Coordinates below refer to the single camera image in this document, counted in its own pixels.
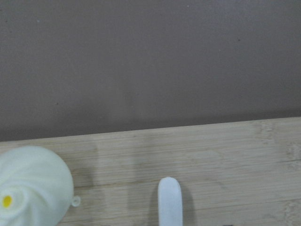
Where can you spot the white plastic spoon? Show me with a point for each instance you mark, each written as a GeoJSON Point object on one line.
{"type": "Point", "coordinates": [170, 209]}

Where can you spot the wooden cutting board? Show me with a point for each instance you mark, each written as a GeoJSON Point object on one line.
{"type": "Point", "coordinates": [231, 174]}

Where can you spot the white toy bun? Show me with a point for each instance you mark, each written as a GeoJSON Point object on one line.
{"type": "Point", "coordinates": [36, 187]}

